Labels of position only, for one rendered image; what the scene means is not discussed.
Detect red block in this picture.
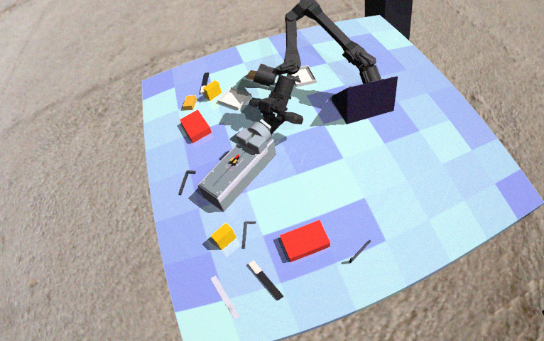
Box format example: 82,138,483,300
280,220,331,262
180,110,212,143

